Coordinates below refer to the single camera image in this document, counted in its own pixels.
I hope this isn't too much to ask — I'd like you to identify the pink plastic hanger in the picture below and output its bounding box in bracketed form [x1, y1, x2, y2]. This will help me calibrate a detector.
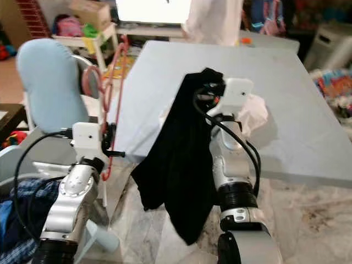
[81, 34, 130, 182]

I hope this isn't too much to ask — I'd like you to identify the black polo shirt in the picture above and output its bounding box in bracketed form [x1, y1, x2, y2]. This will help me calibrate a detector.
[131, 68, 226, 246]

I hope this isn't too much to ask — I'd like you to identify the person in white clothes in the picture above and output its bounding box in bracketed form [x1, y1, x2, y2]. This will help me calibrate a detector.
[184, 0, 245, 47]

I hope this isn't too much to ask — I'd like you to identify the chair with light blue cushion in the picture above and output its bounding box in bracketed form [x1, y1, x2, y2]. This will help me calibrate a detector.
[16, 37, 105, 166]

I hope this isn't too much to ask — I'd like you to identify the blue plaid shirt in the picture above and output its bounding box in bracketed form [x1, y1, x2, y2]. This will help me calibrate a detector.
[8, 176, 58, 264]

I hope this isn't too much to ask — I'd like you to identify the grey table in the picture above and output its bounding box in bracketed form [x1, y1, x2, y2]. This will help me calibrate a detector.
[107, 40, 352, 189]

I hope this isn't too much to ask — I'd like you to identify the pink blue backpack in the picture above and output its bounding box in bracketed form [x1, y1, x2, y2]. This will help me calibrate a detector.
[250, 0, 287, 35]

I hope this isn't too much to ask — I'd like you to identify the light blue plastic stool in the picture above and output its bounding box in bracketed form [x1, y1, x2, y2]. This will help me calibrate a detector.
[77, 181, 120, 264]

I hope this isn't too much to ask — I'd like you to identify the bright television screen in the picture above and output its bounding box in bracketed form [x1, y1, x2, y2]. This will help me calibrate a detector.
[115, 0, 193, 25]

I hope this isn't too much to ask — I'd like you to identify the dark wooden table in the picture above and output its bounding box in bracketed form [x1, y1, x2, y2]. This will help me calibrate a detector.
[0, 102, 28, 144]

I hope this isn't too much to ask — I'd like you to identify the grey plastic basin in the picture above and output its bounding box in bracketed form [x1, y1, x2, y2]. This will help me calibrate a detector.
[0, 144, 58, 264]

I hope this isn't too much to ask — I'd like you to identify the white toy shelf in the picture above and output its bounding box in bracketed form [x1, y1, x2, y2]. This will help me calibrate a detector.
[52, 23, 120, 69]

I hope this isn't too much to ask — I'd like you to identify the pink bag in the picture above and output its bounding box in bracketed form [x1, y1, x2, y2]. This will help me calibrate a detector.
[55, 16, 84, 38]

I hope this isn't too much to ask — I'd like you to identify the white air purifier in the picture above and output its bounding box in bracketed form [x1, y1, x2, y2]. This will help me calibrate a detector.
[302, 22, 352, 72]

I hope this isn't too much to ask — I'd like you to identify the brown cardboard box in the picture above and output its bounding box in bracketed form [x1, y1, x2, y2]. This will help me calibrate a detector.
[69, 0, 113, 31]

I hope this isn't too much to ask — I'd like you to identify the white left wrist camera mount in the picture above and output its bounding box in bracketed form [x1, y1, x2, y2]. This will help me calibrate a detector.
[73, 122, 104, 161]

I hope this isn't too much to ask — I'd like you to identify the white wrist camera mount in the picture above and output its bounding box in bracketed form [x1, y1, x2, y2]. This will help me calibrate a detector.
[73, 122, 104, 161]
[221, 78, 254, 116]

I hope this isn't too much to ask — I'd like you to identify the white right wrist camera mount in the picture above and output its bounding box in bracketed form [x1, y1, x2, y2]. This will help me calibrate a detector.
[221, 78, 254, 116]

